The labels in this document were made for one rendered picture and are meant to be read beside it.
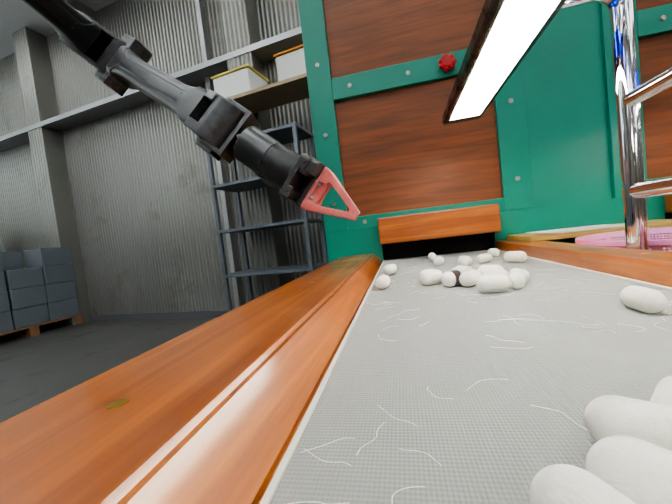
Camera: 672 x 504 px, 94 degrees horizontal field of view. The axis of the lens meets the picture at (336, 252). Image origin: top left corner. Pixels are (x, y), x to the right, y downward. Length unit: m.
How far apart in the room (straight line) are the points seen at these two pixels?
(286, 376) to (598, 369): 0.17
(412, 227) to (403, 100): 0.36
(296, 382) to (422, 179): 0.80
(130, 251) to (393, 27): 4.60
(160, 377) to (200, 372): 0.02
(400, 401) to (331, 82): 0.92
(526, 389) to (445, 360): 0.05
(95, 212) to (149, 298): 1.50
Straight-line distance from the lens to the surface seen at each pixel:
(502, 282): 0.40
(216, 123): 0.52
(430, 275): 0.47
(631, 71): 0.61
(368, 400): 0.18
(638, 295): 0.34
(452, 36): 1.06
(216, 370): 0.18
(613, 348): 0.26
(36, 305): 5.70
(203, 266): 4.27
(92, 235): 5.73
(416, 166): 0.93
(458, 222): 0.86
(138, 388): 0.19
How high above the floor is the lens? 0.83
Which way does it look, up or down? 3 degrees down
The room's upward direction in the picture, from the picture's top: 7 degrees counter-clockwise
